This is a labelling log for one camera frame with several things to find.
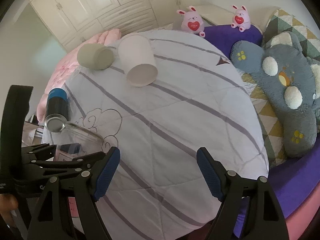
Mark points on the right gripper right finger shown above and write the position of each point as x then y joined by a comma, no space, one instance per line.
264,217

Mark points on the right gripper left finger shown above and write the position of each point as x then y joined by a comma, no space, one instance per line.
67,209

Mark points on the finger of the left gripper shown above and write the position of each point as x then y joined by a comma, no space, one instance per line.
40,155
15,110

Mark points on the clear jar with pink contents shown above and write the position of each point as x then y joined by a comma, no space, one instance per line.
76,141

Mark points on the sage green cup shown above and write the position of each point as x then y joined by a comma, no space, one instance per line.
95,56

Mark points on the white paper cup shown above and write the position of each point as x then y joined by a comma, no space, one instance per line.
137,60

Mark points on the black blue CoolTowel can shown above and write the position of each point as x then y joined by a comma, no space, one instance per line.
56,110

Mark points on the folded pink quilt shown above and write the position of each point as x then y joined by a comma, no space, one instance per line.
68,64

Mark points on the cream built-in wardrobe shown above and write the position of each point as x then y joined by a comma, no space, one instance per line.
75,21

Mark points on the grey-blue bear plush pillow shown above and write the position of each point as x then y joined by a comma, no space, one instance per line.
290,80

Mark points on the purple pillow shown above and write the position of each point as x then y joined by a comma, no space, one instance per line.
224,36

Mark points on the left pink bunny plush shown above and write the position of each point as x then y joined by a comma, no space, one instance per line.
192,22

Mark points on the pink bunny plush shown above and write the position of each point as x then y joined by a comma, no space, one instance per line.
241,19
192,22

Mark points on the triangle pattern quilted pillow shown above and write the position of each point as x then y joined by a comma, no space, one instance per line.
282,21

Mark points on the right pink bunny plush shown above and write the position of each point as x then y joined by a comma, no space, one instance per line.
241,19

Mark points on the white bedside cabinet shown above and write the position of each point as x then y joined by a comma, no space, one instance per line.
215,15

